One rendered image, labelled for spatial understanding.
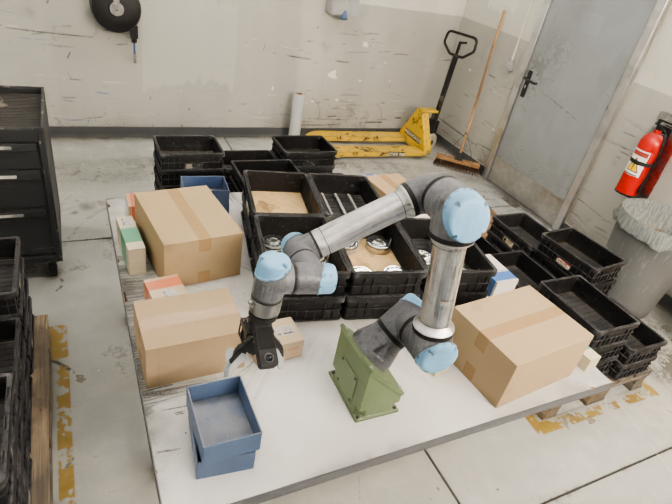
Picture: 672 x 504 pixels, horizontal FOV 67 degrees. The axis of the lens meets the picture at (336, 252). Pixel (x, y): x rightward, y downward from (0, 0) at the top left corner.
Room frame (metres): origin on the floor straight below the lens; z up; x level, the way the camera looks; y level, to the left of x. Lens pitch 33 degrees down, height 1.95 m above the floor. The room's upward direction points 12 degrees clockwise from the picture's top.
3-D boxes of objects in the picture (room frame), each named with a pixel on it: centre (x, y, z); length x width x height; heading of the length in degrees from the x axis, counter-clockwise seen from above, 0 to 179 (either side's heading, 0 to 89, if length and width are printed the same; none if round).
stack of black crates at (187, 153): (3.01, 1.06, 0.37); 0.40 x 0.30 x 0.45; 121
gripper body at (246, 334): (0.94, 0.15, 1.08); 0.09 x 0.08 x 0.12; 30
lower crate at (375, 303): (1.72, -0.14, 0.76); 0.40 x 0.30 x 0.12; 21
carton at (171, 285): (1.37, 0.55, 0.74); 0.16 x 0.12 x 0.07; 39
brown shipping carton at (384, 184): (2.42, -0.24, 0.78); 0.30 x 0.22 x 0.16; 36
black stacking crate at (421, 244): (1.82, -0.42, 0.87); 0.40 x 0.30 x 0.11; 21
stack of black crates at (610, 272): (2.69, -1.42, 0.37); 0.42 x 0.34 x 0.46; 31
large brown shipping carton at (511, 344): (1.45, -0.69, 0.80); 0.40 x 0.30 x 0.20; 127
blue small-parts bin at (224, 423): (0.88, 0.21, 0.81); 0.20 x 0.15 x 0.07; 31
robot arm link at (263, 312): (0.94, 0.14, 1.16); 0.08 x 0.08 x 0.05
